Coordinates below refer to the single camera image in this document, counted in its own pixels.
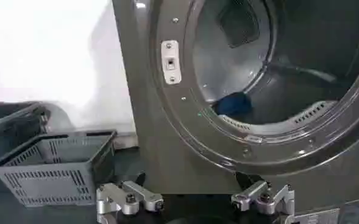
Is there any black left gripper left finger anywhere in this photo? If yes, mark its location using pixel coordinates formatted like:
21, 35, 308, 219
96, 172, 165, 224

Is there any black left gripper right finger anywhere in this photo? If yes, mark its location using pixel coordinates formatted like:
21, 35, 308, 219
230, 172, 296, 218

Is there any grey slotted plastic basket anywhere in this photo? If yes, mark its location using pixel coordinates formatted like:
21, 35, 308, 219
0, 130, 117, 208

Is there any blue garment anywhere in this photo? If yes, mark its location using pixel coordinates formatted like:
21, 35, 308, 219
211, 91, 254, 118

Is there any grey dryer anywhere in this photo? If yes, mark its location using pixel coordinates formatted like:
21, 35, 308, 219
112, 0, 359, 224

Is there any dark grey plastic basket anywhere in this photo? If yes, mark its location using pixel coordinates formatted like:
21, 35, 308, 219
0, 101, 51, 167

